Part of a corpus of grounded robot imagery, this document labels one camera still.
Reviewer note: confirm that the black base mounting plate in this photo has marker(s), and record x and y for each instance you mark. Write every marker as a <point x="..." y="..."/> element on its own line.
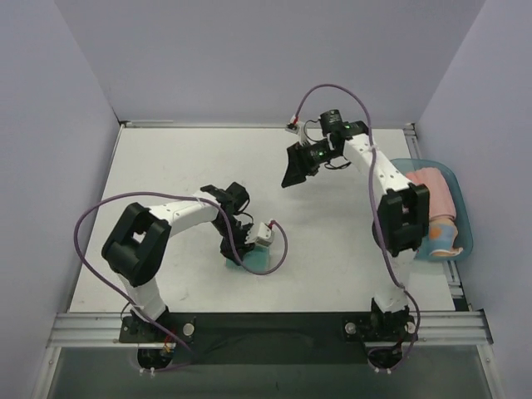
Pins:
<point x="276" y="339"/>

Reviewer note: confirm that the peach blue rolled towel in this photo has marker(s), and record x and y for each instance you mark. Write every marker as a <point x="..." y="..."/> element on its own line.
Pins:
<point x="441" y="238"/>

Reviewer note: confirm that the blue plastic basket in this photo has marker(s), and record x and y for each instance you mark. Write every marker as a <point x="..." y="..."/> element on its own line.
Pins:
<point x="464" y="238"/>

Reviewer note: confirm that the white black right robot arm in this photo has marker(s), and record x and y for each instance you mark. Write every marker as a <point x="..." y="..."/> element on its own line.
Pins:
<point x="400" y="211"/>

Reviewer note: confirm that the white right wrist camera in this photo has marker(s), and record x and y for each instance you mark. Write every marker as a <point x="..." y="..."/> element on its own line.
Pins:
<point x="293" y="127"/>

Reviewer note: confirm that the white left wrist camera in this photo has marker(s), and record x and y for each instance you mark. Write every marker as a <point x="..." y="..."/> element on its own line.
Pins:
<point x="260" y="234"/>

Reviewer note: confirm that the aluminium front frame rail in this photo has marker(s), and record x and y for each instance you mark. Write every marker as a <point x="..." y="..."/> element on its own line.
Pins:
<point x="102" y="329"/>

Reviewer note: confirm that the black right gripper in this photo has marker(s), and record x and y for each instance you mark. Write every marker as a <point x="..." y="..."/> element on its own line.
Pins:
<point x="299" y="158"/>

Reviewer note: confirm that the pink rolled towel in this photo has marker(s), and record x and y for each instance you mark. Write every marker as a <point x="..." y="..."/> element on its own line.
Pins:
<point x="441" y="204"/>

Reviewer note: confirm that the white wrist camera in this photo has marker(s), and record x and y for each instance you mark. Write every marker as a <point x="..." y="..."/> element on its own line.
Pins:
<point x="260" y="234"/>
<point x="293" y="127"/>

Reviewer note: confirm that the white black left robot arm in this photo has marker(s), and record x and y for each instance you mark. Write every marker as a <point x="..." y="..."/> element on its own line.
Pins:
<point x="136" y="246"/>

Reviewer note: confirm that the aluminium right frame rail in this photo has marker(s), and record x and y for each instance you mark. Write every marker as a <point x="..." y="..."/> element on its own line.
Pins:
<point x="449" y="267"/>

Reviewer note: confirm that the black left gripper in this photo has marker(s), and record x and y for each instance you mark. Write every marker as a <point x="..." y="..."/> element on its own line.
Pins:
<point x="232" y="243"/>

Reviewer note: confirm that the yellow teal towel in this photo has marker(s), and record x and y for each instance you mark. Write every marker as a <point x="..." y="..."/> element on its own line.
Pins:
<point x="256" y="261"/>

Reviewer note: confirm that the aluminium frame rail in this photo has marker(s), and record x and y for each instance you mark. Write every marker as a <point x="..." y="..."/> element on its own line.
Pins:
<point x="449" y="267"/>
<point x="102" y="329"/>

